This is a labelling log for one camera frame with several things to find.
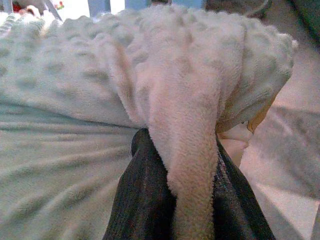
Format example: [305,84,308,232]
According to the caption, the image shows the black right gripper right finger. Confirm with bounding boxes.
[211,138,276,240]

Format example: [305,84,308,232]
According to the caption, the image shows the white fluffy dotted pillow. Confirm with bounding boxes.
[0,3,300,240]

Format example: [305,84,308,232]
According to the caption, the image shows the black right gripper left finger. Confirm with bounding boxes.
[102,127,178,240]

